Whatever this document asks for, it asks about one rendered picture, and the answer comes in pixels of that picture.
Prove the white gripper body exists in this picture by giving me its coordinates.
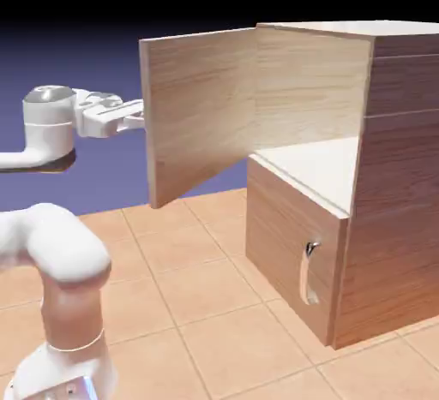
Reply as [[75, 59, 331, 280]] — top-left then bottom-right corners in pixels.
[[81, 99, 146, 140]]

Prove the plain light wood cabinet door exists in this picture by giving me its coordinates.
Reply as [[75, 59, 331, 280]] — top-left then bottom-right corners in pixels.
[[138, 27, 259, 210]]

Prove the light wood cabinet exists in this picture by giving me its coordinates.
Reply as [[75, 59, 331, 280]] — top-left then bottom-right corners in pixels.
[[244, 20, 439, 351]]

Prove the wood cabinet door with handle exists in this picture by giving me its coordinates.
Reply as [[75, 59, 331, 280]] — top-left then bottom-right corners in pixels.
[[244, 153, 351, 349]]

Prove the curved silver door handle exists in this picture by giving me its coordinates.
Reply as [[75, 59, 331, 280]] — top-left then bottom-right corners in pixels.
[[299, 240, 322, 307]]

